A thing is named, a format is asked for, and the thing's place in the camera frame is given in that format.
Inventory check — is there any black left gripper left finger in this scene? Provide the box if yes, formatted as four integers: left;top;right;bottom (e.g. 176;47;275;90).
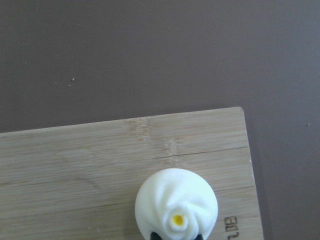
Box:
150;232;160;240

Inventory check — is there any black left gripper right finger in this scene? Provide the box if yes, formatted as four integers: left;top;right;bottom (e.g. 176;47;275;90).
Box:
194;234;204;240

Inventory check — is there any white steamed bun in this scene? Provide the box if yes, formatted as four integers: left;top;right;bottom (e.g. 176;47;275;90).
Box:
134;168;219;240

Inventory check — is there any wooden cutting board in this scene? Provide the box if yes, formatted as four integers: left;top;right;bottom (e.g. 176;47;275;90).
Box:
0;107;264;240

